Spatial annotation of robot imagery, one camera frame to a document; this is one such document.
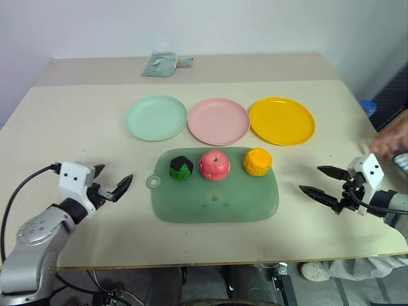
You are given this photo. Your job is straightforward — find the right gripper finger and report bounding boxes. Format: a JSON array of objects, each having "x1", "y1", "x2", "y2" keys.
[
  {"x1": 316, "y1": 164, "x2": 350, "y2": 183},
  {"x1": 298, "y1": 185, "x2": 339, "y2": 215}
]

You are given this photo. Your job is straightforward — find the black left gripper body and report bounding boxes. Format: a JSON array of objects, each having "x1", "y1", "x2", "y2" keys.
[{"x1": 85, "y1": 182, "x2": 115, "y2": 210}]

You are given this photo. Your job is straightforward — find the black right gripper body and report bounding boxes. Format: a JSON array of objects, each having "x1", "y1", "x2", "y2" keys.
[{"x1": 334, "y1": 178, "x2": 365, "y2": 214}]

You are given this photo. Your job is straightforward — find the green and black fruit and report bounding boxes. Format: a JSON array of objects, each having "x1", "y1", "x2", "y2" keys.
[{"x1": 169, "y1": 155, "x2": 194, "y2": 182}]

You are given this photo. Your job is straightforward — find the orange fruit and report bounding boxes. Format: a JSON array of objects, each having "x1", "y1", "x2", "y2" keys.
[{"x1": 243, "y1": 147, "x2": 273, "y2": 177}]

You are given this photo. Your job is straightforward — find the yellow plate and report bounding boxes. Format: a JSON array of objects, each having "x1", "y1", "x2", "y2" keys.
[{"x1": 249, "y1": 96, "x2": 316, "y2": 147}]

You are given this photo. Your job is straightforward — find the mint green plate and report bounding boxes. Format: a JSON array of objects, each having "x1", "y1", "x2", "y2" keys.
[{"x1": 124, "y1": 95, "x2": 188, "y2": 142}]

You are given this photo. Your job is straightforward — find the pink plate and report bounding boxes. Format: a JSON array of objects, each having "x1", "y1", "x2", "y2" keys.
[{"x1": 187, "y1": 98, "x2": 251, "y2": 146}]

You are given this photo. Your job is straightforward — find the bystander's bare hand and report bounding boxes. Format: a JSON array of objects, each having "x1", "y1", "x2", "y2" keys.
[{"x1": 370, "y1": 110, "x2": 408, "y2": 161}]

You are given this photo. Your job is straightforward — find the blue round cap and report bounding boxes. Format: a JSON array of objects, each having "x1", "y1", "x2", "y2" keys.
[{"x1": 360, "y1": 99, "x2": 377, "y2": 117}]

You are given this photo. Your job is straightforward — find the grey trouser leg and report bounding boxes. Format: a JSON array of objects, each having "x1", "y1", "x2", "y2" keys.
[{"x1": 327, "y1": 254, "x2": 408, "y2": 282}]

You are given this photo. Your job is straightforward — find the white sneaker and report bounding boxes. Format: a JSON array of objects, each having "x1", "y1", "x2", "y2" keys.
[{"x1": 299, "y1": 260, "x2": 332, "y2": 282}]

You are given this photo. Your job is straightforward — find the red apple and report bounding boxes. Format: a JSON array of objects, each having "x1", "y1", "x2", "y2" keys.
[{"x1": 198, "y1": 150, "x2": 231, "y2": 182}]

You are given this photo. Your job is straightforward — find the translucent green cutting board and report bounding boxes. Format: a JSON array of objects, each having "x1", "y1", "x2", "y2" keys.
[{"x1": 146, "y1": 146, "x2": 280, "y2": 224}]

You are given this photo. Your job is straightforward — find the black carbon fibre panel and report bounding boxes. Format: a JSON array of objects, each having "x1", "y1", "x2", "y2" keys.
[{"x1": 368, "y1": 62, "x2": 408, "y2": 132}]

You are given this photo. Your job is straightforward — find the dark rounded shape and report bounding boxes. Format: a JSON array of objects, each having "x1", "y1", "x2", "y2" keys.
[{"x1": 228, "y1": 264, "x2": 276, "y2": 306}]

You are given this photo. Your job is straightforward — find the clear plastic bag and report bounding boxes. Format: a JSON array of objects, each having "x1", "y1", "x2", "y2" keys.
[{"x1": 141, "y1": 50, "x2": 178, "y2": 78}]

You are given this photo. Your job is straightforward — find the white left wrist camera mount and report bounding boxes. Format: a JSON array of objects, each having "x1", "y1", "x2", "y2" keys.
[{"x1": 57, "y1": 161, "x2": 97, "y2": 219}]

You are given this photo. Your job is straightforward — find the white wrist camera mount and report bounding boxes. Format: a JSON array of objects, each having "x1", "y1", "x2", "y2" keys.
[
  {"x1": 346, "y1": 153, "x2": 384, "y2": 217},
  {"x1": 57, "y1": 161, "x2": 97, "y2": 219}
]

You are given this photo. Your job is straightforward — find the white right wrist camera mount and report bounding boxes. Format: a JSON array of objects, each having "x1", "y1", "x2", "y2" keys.
[{"x1": 346, "y1": 153, "x2": 384, "y2": 217}]

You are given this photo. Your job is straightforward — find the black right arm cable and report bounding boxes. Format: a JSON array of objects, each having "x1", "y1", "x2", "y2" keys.
[{"x1": 347, "y1": 187, "x2": 408, "y2": 218}]

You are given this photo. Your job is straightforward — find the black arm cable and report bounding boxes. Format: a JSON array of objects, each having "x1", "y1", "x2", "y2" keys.
[
  {"x1": 347, "y1": 187, "x2": 408, "y2": 218},
  {"x1": 0, "y1": 163, "x2": 62, "y2": 265}
]

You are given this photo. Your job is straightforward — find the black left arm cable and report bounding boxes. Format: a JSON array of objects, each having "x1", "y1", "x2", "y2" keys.
[{"x1": 0, "y1": 163, "x2": 62, "y2": 265}]

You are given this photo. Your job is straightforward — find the metal table frame bracket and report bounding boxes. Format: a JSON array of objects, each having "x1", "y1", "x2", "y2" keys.
[{"x1": 270, "y1": 262, "x2": 293, "y2": 306}]

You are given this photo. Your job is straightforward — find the black cables under table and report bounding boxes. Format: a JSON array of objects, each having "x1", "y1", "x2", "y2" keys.
[{"x1": 55, "y1": 269, "x2": 135, "y2": 306}]

